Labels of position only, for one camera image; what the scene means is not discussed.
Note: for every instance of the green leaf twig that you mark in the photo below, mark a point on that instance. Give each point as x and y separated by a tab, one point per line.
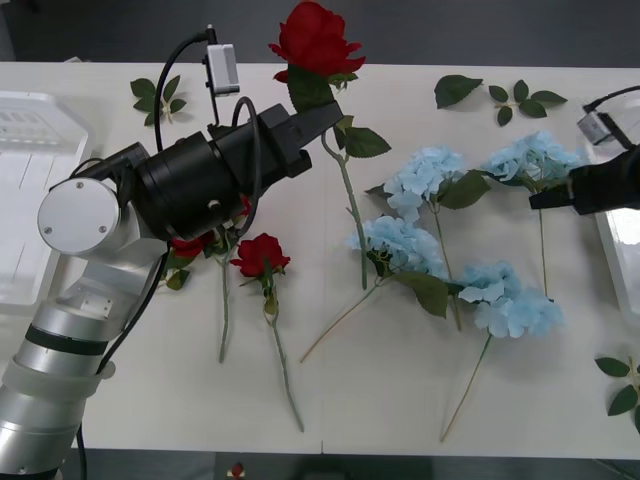
532	107
612	367
145	89

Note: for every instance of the silver and black left arm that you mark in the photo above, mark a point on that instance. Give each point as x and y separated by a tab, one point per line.
80	220

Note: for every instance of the pale blue flower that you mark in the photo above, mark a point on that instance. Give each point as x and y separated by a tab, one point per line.
425	175
515	305
395	240
530	157

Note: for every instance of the shallow white box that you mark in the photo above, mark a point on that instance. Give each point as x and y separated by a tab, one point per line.
625	260
30	165

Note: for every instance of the small red and white object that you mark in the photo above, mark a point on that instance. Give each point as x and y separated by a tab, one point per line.
236	470

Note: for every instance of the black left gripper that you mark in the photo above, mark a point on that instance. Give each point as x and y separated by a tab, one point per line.
250	150

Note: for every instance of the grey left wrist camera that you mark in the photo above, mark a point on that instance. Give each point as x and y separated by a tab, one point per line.
222	70

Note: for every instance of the large red rose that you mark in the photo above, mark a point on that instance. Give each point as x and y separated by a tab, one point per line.
315	35

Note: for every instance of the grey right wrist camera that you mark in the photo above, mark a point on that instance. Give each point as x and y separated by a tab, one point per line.
592	127

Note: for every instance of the single large green leaf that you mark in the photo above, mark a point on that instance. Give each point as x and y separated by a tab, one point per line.
455	90

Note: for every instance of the red rose green stem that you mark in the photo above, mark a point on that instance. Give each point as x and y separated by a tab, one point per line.
260	255
225	300

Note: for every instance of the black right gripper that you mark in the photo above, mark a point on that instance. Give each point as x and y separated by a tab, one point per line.
610	185

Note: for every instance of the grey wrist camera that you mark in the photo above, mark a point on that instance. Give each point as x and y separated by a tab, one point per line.
592	127
222	70

